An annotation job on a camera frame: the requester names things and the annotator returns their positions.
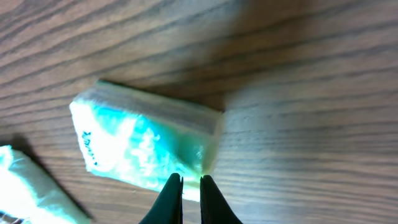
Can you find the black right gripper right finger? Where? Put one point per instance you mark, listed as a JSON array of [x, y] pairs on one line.
[[214, 207]]

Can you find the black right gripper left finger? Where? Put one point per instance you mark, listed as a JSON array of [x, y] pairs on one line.
[[167, 209]]

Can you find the teal tissue pack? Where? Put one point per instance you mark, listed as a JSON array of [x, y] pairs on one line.
[[142, 138]]

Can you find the light blue wipes pack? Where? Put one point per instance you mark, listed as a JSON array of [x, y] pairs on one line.
[[31, 194]]

